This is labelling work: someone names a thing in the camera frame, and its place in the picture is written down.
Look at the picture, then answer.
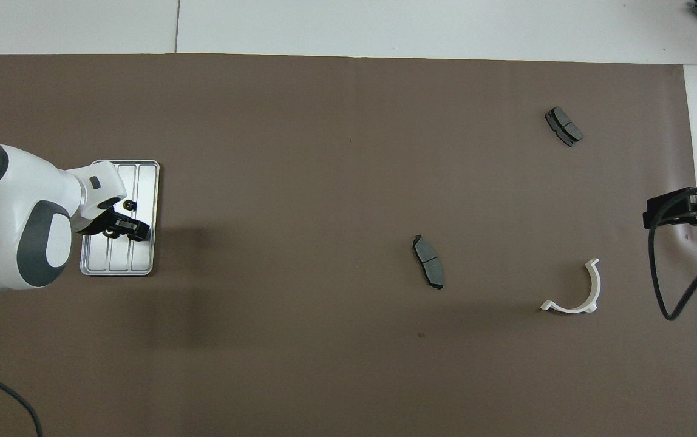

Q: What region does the brown table mat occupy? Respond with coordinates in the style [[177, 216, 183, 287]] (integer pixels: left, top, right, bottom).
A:
[[0, 53, 697, 437]]

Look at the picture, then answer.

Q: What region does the dark grey brake pad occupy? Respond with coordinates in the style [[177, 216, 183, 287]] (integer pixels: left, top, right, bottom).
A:
[[545, 106, 584, 147], [412, 234, 446, 290]]

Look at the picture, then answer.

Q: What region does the white curved plastic bracket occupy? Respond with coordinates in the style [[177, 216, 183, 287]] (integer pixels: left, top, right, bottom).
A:
[[540, 258, 602, 314]]

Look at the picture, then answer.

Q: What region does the silver metal tray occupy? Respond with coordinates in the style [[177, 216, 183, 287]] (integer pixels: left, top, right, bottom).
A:
[[80, 160, 161, 277]]

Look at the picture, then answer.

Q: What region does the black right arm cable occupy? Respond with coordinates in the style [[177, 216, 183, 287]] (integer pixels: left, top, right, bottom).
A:
[[648, 181, 697, 322]]

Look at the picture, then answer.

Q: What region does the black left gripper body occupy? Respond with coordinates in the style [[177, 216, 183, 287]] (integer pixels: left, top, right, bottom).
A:
[[75, 206, 120, 236]]

